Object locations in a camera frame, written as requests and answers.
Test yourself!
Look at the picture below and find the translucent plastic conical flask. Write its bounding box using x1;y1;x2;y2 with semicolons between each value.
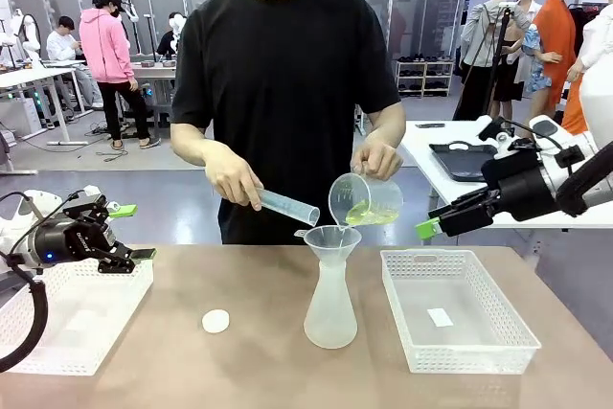
303;255;359;351

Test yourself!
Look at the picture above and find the person in black T-shirt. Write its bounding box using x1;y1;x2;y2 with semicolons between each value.
169;0;409;246

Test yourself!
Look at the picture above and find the black tray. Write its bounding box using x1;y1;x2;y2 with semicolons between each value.
428;141;500;184

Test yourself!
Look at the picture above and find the shoe rack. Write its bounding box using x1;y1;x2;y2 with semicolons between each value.
394;57;455;98

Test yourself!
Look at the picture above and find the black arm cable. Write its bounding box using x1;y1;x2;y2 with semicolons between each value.
554;140;613;219
0;190;79;375

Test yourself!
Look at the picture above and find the person's left forearm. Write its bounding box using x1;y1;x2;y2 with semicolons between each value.
365;101;409;149

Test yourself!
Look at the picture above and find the seated person in white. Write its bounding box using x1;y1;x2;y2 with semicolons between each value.
45;15;104;111

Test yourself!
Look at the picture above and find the white workbench with trays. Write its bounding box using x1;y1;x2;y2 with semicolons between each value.
127;60;179;128

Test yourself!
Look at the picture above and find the mannequin in orange coat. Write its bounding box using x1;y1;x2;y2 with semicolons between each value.
520;0;582;142

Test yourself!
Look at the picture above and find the mannequin in grey shirt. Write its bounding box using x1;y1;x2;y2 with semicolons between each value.
460;0;534;123

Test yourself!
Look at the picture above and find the person's right hand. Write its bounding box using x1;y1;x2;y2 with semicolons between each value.
202;147;266;213

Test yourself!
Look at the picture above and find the translucent plastic funnel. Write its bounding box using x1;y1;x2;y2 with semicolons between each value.
293;224;363;270

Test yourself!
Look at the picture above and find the white round flask cap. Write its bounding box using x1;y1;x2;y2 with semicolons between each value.
201;307;232;335

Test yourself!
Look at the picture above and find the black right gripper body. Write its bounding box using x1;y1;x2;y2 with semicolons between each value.
480;149;560;223

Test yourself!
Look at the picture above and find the black tripod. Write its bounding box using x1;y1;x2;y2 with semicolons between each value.
451;0;516;124

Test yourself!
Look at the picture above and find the white perforated plastic basket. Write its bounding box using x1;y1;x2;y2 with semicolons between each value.
379;249;543;375
0;257;155;376

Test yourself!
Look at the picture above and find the long white desk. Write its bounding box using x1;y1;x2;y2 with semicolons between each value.
0;65;93;148

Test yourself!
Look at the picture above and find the person in pink hoodie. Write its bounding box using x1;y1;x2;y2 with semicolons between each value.
78;0;162;151

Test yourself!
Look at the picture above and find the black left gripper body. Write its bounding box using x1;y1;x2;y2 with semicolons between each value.
31;216;117;267

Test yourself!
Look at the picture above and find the person's right forearm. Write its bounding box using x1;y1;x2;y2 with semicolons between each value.
170;121;227;181

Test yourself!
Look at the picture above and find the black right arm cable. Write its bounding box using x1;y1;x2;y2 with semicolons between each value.
554;140;613;219

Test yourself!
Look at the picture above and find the mannequin in blue dress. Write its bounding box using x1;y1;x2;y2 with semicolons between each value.
513;0;553;97

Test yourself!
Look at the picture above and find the mannequin in orange trousers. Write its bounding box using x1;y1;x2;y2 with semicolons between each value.
559;3;613;138

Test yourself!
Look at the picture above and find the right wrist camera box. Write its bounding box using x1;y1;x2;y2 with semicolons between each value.
477;115;534;160

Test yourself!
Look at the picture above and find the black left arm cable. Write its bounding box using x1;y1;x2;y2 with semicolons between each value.
0;190;79;375

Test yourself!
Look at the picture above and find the clear graduated cylinder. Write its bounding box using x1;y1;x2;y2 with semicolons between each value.
253;186;322;228

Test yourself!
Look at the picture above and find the person's left hand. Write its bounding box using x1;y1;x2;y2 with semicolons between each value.
350;139;406;186

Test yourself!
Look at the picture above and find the clear plastic measuring beaker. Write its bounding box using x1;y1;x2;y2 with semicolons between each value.
328;170;405;229

